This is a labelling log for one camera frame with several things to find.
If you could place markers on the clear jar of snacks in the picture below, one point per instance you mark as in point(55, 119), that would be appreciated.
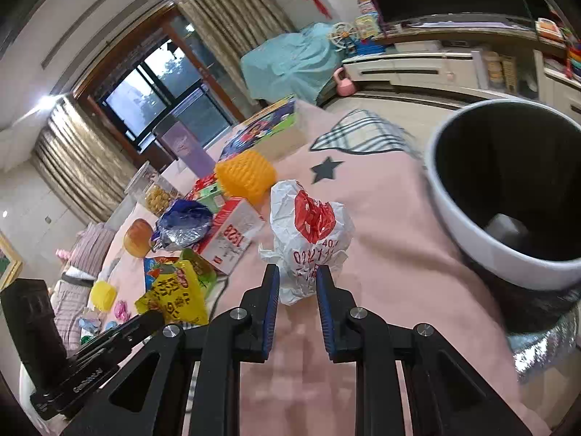
point(151, 190)

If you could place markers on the yellow foam net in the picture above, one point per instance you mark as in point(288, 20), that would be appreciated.
point(103, 296)

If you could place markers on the red yellow mango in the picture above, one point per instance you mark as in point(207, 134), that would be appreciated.
point(137, 238)

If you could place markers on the orange foam fruit net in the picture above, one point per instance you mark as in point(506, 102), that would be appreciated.
point(248, 175)

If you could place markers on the pink kettlebell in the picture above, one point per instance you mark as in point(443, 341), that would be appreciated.
point(344, 86)

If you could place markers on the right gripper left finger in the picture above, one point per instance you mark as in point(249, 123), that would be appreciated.
point(255, 341)

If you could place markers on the silver trash bag liner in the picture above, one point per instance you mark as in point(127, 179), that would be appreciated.
point(534, 353)

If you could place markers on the red snack wrapper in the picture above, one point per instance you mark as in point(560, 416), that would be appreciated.
point(202, 187)

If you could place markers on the blue foil bag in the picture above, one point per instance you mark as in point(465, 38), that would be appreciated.
point(182, 225)

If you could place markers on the beige patterned curtain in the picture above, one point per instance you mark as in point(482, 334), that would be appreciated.
point(232, 28)

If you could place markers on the yellow snack wrapper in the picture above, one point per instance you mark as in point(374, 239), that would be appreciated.
point(178, 287)

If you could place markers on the colourful children's book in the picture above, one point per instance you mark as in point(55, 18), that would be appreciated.
point(275, 133)

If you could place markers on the white red paper bag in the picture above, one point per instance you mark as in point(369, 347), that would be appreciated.
point(307, 234)

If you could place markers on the teal covered armchair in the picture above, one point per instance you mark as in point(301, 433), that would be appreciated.
point(301, 64)

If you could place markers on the pink bed blanket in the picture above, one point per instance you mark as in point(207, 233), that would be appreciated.
point(401, 265)

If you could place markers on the white round trash bin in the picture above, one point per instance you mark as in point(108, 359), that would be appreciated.
point(505, 179)

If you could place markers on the white red carton box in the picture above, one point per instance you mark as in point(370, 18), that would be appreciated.
point(233, 229)

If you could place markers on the green drink carton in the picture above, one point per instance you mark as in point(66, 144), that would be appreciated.
point(212, 197)

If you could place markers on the white tv cabinet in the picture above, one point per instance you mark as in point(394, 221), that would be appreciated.
point(471, 70)

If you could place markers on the toy ferris wheel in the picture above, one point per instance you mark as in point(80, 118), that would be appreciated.
point(344, 36)

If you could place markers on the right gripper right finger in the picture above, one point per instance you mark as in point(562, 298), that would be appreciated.
point(342, 342)

